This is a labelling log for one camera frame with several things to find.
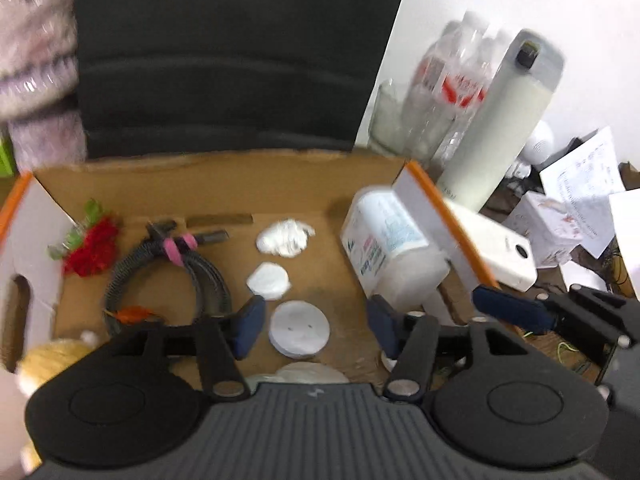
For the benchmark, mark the white cotton pad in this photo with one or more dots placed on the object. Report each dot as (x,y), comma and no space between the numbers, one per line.
(269,281)

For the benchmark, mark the small white carton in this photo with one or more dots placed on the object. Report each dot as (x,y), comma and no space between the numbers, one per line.
(547,230)

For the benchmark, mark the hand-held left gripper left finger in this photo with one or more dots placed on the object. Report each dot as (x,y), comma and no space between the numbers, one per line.
(250,326)

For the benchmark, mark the small orange leaf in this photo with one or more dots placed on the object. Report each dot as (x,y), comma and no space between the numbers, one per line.
(132,313)

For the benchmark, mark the green black neckband earphones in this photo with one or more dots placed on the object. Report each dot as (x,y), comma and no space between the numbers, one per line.
(567,350)

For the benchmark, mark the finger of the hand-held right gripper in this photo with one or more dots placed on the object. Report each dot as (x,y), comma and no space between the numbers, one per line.
(510,307)

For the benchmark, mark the white yellow plush alpaca toy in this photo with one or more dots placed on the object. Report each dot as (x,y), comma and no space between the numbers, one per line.
(55,357)

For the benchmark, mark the translucent container of white beads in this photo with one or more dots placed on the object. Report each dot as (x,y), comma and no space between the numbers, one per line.
(390,250)

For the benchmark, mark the purple fuzzy vase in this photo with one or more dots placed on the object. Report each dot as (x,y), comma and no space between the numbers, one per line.
(35,60)

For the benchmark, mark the white round disc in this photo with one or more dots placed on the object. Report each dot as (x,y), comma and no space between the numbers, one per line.
(299,329)

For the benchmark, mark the clear water bottle red label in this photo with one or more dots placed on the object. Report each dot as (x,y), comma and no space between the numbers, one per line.
(470,85)
(430,95)

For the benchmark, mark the white thermos bottle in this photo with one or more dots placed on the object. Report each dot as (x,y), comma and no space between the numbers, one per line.
(505,120)

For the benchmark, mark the white power bank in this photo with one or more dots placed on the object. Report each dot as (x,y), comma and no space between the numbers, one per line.
(495,245)

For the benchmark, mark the iridescent plastic bag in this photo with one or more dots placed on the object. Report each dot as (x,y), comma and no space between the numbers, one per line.
(305,372)

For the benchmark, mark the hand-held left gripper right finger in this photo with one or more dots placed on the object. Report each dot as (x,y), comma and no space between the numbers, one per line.
(382,324)

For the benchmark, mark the white round speaker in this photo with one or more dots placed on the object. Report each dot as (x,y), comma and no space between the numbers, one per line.
(537,147)

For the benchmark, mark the printed paper sheet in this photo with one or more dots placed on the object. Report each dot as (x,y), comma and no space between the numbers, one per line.
(582,185)
(627,240)

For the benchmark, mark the red artificial flower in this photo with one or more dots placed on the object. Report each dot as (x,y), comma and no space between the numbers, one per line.
(95,250)

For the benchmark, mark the crumpled white tissue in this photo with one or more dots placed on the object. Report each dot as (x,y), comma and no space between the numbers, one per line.
(285,239)

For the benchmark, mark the red cardboard box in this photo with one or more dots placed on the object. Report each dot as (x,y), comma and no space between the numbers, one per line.
(300,195)

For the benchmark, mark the clear glass cup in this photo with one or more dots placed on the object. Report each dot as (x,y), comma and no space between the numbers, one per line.
(387,125)

